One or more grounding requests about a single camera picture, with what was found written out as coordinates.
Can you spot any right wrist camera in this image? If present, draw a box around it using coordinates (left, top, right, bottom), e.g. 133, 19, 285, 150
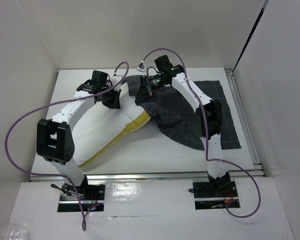
136, 61, 147, 73

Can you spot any clear plastic object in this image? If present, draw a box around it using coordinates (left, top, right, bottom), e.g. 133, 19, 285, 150
0, 223, 30, 240

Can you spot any dark grey checked pillowcase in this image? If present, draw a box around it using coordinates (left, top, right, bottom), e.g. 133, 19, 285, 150
137, 80, 241, 151

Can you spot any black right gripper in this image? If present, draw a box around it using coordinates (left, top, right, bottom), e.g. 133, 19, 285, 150
134, 74, 168, 104

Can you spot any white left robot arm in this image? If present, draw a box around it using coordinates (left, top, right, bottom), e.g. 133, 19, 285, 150
36, 70, 125, 200

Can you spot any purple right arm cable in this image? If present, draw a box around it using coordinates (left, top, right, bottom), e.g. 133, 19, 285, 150
140, 47, 262, 219

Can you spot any white pillow yellow edge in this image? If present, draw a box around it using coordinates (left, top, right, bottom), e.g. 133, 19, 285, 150
72, 83, 151, 167

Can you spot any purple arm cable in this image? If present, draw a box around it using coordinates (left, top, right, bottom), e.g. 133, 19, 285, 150
4, 61, 130, 232
140, 47, 262, 219

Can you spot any aluminium rail frame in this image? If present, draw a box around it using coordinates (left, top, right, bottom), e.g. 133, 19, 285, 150
29, 67, 266, 182

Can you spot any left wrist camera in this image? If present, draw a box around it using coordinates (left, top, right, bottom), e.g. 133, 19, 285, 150
110, 73, 123, 92

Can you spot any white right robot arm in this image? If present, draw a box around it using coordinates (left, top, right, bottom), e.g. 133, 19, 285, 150
135, 55, 231, 196

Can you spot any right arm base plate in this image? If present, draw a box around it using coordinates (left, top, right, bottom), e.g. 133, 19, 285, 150
188, 181, 241, 210

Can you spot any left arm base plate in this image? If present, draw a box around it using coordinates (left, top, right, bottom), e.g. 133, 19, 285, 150
54, 184, 106, 213

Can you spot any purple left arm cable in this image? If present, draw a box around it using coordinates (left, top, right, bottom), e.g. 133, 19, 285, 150
4, 61, 130, 232

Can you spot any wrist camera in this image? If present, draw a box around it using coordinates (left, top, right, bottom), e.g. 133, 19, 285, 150
136, 61, 147, 73
110, 73, 123, 92

